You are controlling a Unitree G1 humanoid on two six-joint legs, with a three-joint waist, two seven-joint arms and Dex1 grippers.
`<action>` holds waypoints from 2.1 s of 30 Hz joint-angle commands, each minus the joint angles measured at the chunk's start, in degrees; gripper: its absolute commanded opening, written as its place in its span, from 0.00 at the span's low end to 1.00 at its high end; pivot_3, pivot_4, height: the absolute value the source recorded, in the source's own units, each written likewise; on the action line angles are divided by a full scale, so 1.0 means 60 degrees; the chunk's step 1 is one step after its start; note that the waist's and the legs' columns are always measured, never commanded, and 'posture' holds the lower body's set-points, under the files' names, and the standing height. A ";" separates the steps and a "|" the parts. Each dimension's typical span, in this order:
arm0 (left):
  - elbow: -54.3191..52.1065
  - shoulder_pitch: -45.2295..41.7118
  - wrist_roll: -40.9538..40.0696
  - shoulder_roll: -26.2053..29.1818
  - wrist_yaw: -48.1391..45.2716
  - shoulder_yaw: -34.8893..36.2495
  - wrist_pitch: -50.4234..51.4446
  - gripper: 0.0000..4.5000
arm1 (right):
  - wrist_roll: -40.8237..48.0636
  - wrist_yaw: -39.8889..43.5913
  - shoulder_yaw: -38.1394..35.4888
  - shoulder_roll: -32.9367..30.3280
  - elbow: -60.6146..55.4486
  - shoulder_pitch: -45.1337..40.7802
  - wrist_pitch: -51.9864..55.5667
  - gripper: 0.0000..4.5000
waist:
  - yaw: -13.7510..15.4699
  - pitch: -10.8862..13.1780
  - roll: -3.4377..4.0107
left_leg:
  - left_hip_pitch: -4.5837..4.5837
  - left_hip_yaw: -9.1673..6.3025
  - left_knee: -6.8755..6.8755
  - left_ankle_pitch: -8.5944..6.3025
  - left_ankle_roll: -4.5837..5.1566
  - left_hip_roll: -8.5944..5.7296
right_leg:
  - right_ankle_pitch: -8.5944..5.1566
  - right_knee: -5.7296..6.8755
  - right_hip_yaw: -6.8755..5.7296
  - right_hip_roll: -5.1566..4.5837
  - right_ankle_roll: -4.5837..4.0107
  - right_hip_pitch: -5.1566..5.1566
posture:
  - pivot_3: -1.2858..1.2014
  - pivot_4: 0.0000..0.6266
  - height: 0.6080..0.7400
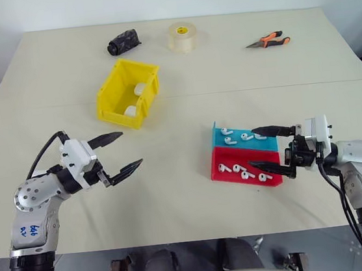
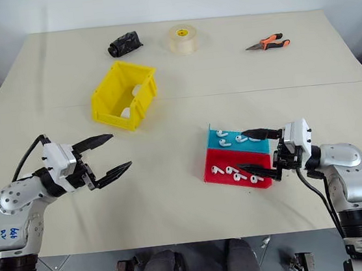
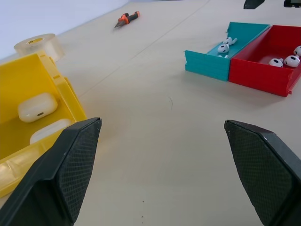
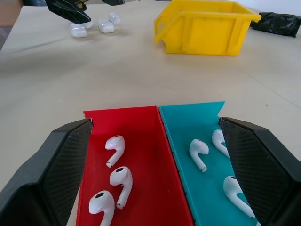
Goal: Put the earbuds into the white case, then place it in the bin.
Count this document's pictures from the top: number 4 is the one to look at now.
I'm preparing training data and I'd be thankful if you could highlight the white earbud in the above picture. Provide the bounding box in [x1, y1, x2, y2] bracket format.
[211, 129, 230, 158]
[110, 166, 134, 210]
[189, 138, 209, 172]
[222, 176, 256, 219]
[88, 190, 115, 226]
[105, 135, 126, 168]

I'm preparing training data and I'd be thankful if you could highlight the teal plastic tray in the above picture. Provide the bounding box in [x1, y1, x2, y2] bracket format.
[158, 100, 261, 226]

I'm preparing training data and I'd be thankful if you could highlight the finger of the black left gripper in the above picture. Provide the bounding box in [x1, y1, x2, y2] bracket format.
[46, 0, 91, 24]
[102, 0, 125, 7]

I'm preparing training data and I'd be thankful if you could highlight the black plastic bag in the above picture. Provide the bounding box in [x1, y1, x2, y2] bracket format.
[249, 11, 301, 38]

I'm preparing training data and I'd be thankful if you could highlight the red plastic tray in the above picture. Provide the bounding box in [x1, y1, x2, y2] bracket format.
[75, 105, 196, 226]

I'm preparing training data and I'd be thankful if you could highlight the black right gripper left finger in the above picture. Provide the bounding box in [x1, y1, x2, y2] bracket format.
[0, 118, 94, 226]

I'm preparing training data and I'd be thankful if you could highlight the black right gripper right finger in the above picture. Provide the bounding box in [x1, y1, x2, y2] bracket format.
[218, 116, 301, 226]

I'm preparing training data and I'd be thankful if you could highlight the yellow plastic bin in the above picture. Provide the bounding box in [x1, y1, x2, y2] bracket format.
[154, 0, 262, 57]

